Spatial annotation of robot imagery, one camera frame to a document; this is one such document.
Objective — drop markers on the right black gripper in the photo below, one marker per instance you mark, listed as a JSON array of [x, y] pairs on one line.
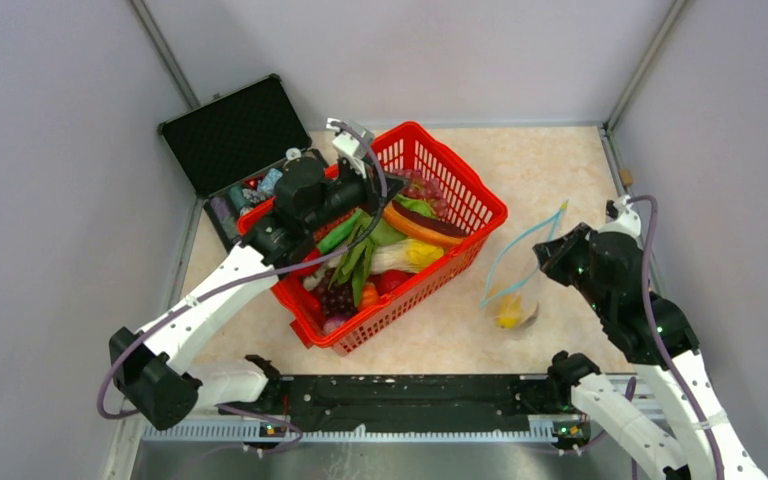
[[550, 254]]

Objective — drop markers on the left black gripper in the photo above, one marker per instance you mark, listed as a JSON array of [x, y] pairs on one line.
[[369, 187]]

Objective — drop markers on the clear zip top bag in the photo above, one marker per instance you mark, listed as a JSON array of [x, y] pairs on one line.
[[515, 270]]

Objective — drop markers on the red grape bunch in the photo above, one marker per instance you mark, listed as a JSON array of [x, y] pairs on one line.
[[429, 190]]

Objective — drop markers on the purple red onion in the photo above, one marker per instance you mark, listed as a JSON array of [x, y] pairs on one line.
[[333, 323]]

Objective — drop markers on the white brown mushroom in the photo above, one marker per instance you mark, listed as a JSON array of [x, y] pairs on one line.
[[532, 316]]

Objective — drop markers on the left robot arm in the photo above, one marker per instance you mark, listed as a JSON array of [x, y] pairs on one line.
[[150, 366]]

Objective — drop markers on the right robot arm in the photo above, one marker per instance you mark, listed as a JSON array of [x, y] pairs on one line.
[[610, 269]]

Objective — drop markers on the green pepper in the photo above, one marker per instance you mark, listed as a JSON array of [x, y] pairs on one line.
[[338, 234]]

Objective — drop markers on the red plastic shopping basket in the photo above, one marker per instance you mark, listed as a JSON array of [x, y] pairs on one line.
[[473, 207]]

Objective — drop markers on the green leafy vegetable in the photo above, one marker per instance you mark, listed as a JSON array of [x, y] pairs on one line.
[[354, 267]]

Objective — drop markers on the light green lettuce head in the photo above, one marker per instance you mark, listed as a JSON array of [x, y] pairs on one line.
[[418, 206]]

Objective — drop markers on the dark purple grape bunch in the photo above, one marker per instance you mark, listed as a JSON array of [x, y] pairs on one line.
[[336, 299]]

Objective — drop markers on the small orange pumpkin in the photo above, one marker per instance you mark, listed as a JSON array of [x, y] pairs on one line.
[[369, 297]]

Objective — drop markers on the red chili pepper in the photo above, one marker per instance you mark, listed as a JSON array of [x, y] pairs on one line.
[[311, 306]]

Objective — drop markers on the black poker chip case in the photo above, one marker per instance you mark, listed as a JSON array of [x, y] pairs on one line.
[[228, 145]]

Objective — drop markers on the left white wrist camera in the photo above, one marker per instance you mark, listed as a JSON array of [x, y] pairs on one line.
[[350, 143]]

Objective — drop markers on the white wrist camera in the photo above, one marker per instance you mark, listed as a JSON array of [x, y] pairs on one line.
[[622, 218], [350, 143]]

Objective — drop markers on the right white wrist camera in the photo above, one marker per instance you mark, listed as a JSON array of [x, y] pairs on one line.
[[622, 218]]

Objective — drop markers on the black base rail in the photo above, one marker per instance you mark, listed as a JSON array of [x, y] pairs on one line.
[[412, 403]]

